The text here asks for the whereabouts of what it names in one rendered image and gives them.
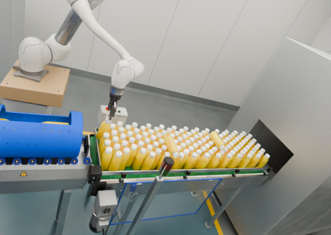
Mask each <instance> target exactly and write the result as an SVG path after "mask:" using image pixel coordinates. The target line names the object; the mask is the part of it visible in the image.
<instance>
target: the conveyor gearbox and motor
mask: <svg viewBox="0 0 331 235"><path fill-rule="evenodd" d="M117 204H118V203H117V198H116V192H115V190H103V191H98V193H97V196H96V199H95V203H94V205H93V207H92V212H93V213H92V216H91V219H90V222H89V228H90V230H91V231H92V232H94V233H100V232H102V233H103V235H106V233H107V230H108V228H109V226H110V225H109V222H108V220H109V218H110V217H111V216H112V215H113V214H114V211H115V209H116V207H117ZM104 231H106V232H105V234H104Z"/></svg>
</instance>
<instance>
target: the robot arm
mask: <svg viewBox="0 0 331 235"><path fill-rule="evenodd" d="M104 1H105V0H67V2H68V3H69V4H70V6H71V10H70V11H69V13H68V15H67V16H66V18H65V20H64V22H63V23H62V25H61V27H60V29H59V30H58V32H57V34H53V35H51V36H50V37H49V38H48V39H47V40H46V41H45V42H42V41H41V40H40V39H38V38H35V37H27V38H25V39H23V41H22V42H21V44H20V48H19V63H20V65H13V68H14V69H16V70H18V71H17V72H15V73H14V76H17V77H22V78H25V79H29V80H33V81H36V82H41V79H42V78H43V77H44V76H45V75H46V74H47V73H49V70H47V69H44V66H45V65H47V64H48V63H52V62H57V61H61V60H64V59H66V58H67V57H68V56H69V55H70V54H71V52H72V48H71V45H70V40H71V39H72V37H73V36H74V34H75V33H76V31H77V29H78V28H79V26H80V25H81V23H82V22H84V24H85V25H86V26H87V27H88V28H89V29H90V31H91V32H92V33H94V34H95V35H96V36H97V37H98V38H100V39H101V40H102V41H103V42H105V43H106V44H107V45H108V46H109V47H111V48H112V49H113V50H114V51H116V52H117V53H118V54H119V56H120V57H121V59H122V60H120V61H118V62H117V64H116V65H115V67H114V70H113V73H112V77H111V86H110V94H109V97H110V100H109V104H108V111H107V115H106V118H107V122H106V123H107V124H111V121H112V118H113V117H114V115H115V112H116V109H117V106H116V105H117V101H118V100H120V99H121V96H122V94H123V93H124V90H125V87H126V85H127V84H128V83H129V82H130V81H132V80H136V79H138V78H139V77H141V76H142V75H143V73H144V65H143V64H142V63H141V62H139V61H137V60H136V59H135V58H133V57H131V56H130V55H129V53H128V52H127V51H126V50H125V48H124V47H123V46H122V45H121V44H120V43H118V42H117V41H116V40H115V39H114V38H113V37H112V36H111V35H110V34H109V33H108V32H106V31H105V30H104V29H103V28H102V27H101V26H100V25H99V24H98V22H97V21H96V20H95V18H94V16H93V14H92V11H91V10H93V9H94V8H96V7H97V6H98V5H99V4H101V3H102V2H104ZM106 118H105V119H106Z"/></svg>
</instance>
